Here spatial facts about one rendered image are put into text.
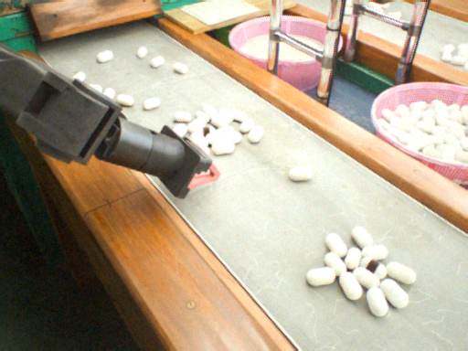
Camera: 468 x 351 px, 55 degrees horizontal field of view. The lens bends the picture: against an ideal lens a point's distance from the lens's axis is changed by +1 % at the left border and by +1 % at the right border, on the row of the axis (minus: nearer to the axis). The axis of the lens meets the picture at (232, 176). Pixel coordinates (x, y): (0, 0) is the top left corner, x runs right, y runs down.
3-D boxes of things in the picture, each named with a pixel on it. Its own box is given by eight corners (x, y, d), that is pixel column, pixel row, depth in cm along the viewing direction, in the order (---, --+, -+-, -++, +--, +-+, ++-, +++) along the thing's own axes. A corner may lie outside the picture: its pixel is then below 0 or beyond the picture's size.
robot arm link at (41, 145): (38, 153, 47) (82, 84, 47) (9, 112, 55) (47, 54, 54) (124, 187, 56) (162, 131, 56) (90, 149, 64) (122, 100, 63)
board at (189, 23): (194, 35, 107) (193, 30, 106) (164, 15, 116) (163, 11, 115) (296, 6, 121) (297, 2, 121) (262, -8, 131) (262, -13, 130)
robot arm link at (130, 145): (97, 165, 51) (120, 122, 50) (75, 141, 55) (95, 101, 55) (144, 179, 56) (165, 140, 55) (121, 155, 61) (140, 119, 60)
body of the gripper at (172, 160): (174, 127, 65) (133, 110, 59) (211, 161, 58) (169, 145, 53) (152, 164, 66) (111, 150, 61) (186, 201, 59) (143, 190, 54)
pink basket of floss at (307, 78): (334, 106, 99) (341, 67, 93) (218, 94, 103) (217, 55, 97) (337, 55, 119) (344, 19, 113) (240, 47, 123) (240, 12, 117)
